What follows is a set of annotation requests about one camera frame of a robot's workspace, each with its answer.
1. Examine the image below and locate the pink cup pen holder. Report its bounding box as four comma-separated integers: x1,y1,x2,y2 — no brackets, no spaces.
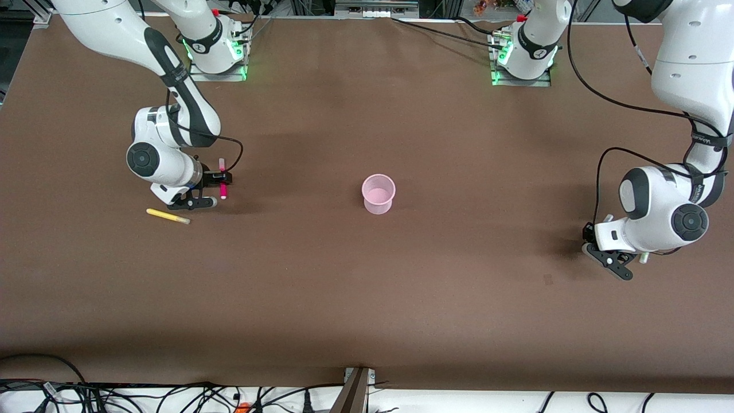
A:
361,174,397,215

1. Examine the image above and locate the yellow marker pen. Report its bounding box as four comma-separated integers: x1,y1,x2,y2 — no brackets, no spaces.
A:
146,208,191,225

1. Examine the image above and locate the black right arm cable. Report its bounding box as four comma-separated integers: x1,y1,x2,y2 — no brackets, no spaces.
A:
135,0,244,178

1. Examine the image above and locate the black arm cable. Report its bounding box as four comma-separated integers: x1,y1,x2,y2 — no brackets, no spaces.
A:
135,0,244,178
567,0,732,224

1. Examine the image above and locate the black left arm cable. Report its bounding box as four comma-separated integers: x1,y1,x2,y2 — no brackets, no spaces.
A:
567,0,732,224

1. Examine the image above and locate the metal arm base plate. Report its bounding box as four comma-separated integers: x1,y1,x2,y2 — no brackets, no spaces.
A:
490,68,552,88
188,60,248,82

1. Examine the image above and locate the aluminium frame rail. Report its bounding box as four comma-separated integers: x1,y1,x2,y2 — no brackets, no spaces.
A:
334,0,420,19

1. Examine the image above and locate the long black cable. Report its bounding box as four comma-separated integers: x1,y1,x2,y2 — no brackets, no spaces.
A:
392,17,505,50

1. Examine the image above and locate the aluminium profile post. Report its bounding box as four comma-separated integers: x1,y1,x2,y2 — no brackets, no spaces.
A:
330,367,377,413

